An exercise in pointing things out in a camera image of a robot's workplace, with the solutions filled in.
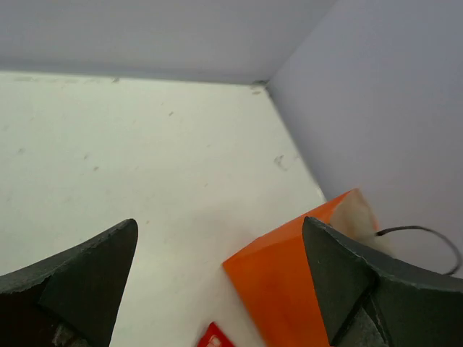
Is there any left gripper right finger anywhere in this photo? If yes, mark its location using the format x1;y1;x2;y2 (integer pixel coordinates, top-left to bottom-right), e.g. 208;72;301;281
302;218;462;346

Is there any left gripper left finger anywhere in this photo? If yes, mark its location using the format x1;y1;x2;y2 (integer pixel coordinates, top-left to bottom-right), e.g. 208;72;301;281
1;219;138;346

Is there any orange paper bag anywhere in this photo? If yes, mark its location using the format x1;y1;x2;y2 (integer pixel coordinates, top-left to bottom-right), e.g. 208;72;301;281
221;187;463;347

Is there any red snack packet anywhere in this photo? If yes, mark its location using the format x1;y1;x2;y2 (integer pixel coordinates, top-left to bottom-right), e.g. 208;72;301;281
196;322;234;347

